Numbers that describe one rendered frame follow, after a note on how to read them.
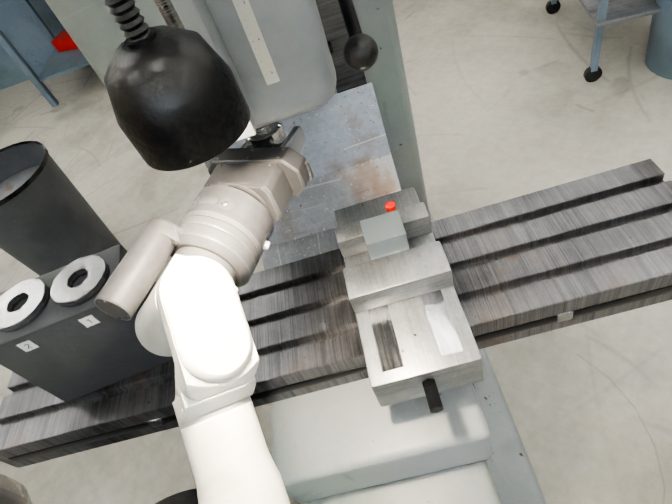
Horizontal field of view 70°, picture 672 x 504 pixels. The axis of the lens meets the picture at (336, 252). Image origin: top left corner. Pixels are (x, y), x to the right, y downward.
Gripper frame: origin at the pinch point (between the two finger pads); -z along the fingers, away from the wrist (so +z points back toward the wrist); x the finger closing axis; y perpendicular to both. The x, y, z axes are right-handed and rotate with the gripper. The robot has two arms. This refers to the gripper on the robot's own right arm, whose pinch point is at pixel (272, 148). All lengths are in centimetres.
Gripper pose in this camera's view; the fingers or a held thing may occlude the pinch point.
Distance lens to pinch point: 59.7
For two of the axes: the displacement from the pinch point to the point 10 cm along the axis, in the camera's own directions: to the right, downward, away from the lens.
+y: 2.6, 6.3, 7.3
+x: -9.2, -0.6, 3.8
